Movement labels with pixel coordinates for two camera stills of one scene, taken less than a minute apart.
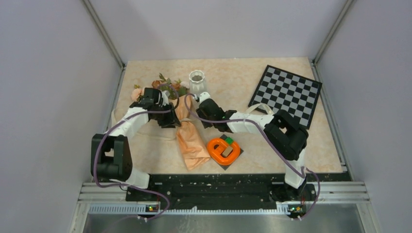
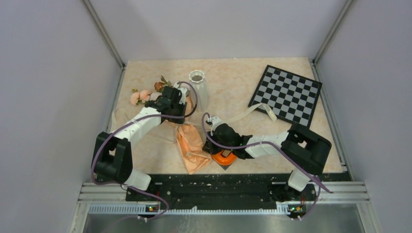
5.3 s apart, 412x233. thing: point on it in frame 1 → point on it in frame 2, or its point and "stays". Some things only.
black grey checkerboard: x=280 y=90 stays
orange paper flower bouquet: x=194 y=149 stays
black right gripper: x=206 y=124 → x=209 y=147
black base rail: x=220 y=190 stays
